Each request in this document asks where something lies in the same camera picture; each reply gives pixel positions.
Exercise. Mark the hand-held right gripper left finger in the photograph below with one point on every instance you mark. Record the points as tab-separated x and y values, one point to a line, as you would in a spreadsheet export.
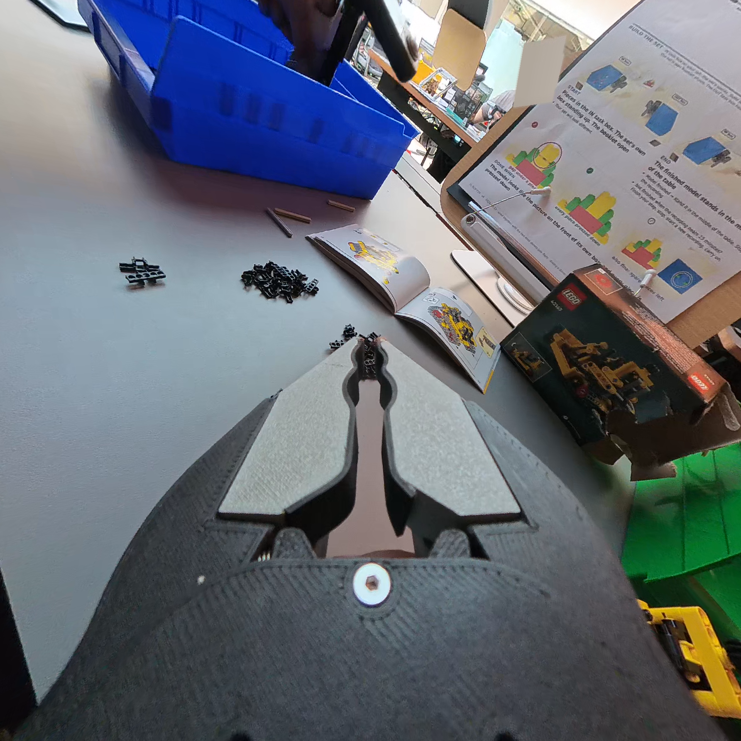
295	451

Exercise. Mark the bright green plastic crate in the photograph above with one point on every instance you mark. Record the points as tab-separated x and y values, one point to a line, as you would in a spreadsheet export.
683	521

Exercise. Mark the black flat pad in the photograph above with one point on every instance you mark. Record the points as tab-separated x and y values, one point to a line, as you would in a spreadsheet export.
63	11

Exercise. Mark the blue plastic bin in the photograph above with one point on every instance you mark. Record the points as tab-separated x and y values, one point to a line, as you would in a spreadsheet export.
260	127

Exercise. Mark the silver monitor stand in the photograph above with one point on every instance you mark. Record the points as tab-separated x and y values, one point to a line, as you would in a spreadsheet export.
498	254

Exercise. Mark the yellow lego technic assembly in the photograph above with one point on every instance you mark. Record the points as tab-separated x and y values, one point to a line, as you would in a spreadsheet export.
700	642

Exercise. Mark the black lego set box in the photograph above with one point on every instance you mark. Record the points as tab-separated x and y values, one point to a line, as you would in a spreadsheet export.
608	359

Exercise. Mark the black display panel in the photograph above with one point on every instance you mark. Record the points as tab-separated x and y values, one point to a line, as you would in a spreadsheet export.
463	200

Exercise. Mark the long brown lego axle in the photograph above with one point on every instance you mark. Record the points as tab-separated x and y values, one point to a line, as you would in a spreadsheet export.
292	216

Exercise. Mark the yellow storage box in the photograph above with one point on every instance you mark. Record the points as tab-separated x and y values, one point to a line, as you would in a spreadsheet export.
425	70

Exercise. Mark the small black lego connector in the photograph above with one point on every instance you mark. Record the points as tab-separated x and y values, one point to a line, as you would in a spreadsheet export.
346	337

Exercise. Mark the wooden background desk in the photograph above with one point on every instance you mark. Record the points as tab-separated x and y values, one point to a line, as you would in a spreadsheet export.
440	113

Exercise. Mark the pile of black lego pieces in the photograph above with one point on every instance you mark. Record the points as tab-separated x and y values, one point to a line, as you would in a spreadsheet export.
278	281

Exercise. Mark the short brown lego axle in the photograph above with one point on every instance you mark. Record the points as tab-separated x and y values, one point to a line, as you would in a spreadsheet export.
341	205

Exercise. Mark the open lego instruction booklet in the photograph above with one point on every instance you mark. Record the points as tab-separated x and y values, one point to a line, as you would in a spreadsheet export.
405	272

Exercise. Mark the brown backing board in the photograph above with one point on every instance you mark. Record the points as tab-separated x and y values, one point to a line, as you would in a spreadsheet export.
712	327

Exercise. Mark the printed instruction sheet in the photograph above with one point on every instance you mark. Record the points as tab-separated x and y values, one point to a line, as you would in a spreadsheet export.
625	144

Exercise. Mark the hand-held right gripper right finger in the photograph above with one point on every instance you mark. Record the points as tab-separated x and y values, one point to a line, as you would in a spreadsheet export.
446	457

